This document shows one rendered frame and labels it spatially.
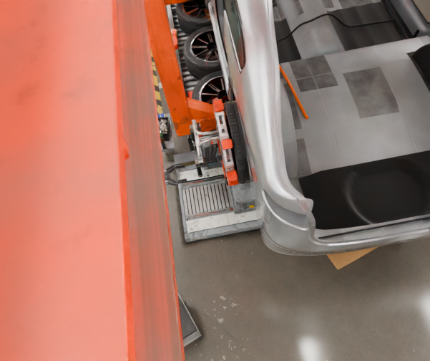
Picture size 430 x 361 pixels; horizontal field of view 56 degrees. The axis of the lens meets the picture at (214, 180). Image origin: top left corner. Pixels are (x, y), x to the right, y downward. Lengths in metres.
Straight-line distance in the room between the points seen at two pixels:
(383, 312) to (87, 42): 3.46
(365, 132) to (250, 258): 1.45
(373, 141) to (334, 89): 0.51
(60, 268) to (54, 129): 0.13
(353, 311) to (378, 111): 1.61
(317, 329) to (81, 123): 3.31
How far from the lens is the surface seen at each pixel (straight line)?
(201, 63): 4.41
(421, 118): 3.43
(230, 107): 3.10
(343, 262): 3.77
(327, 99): 3.31
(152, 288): 0.54
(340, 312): 3.65
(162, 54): 3.09
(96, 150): 0.36
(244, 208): 3.73
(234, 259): 3.72
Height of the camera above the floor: 3.50
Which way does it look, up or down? 59 degrees down
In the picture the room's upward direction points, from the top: 11 degrees counter-clockwise
